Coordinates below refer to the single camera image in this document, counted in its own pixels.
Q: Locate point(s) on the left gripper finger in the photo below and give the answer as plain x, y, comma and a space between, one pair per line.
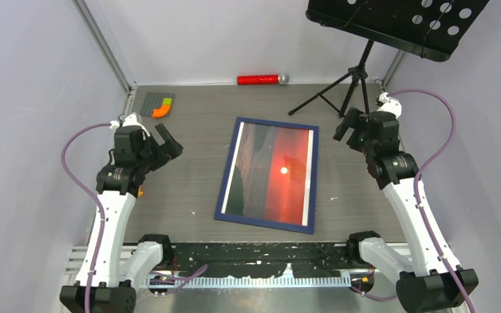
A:
171, 150
169, 142

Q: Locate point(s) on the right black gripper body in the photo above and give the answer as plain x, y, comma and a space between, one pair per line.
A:
366, 144

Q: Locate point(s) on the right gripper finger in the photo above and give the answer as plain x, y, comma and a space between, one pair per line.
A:
350, 120
353, 142

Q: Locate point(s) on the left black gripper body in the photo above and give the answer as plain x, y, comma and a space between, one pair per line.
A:
147, 156

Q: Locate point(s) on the blue wooden picture frame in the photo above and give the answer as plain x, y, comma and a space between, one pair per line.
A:
270, 176

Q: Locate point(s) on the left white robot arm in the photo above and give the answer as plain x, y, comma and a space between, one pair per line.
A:
104, 283

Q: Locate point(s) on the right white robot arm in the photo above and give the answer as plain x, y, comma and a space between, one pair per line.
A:
432, 278

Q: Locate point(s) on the orange curved toy block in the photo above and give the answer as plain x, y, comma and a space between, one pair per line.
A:
162, 111

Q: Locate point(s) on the green toy brick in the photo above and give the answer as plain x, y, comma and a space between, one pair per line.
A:
167, 101

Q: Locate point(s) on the grey building baseplate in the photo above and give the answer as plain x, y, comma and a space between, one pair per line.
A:
152, 101

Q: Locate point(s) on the red toy microphone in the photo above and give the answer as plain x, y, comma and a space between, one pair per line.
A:
267, 79

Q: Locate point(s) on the black music stand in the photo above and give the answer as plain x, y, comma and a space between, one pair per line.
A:
428, 29

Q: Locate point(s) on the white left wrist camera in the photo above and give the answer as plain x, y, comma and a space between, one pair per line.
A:
133, 119

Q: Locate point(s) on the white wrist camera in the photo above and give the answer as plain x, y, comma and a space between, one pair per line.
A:
133, 119
389, 104

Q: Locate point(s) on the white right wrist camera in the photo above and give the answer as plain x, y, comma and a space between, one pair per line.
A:
389, 104

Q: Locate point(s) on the aluminium front rail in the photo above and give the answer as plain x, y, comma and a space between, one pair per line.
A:
345, 278

